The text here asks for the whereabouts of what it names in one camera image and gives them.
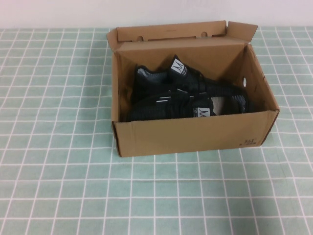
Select brown cardboard shoe box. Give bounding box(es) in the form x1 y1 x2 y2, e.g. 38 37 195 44
106 21 280 157

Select green white checked tablecloth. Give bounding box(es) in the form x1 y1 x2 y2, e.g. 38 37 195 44
0 25 313 235

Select black knit sneaker white stripes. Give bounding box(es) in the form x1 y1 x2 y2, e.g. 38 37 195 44
132 54 245 103
126 91 249 122

